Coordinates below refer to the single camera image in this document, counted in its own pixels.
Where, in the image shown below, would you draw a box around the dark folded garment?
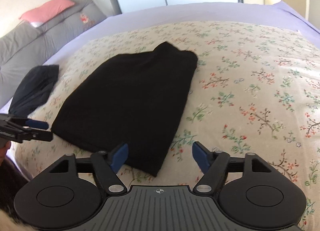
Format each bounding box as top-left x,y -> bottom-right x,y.
9,65 -> 60,117

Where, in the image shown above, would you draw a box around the grey padded headboard cushion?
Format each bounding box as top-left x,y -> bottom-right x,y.
1,0 -> 106,107

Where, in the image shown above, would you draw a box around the floral bed cover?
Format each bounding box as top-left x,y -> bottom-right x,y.
14,21 -> 319,230

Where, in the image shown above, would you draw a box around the person's left hand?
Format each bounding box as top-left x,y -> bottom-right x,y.
0,141 -> 11,165

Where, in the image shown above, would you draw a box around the pink pillow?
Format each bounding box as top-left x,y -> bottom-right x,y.
20,0 -> 75,24

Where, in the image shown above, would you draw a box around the black pants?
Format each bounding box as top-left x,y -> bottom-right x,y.
52,42 -> 198,176

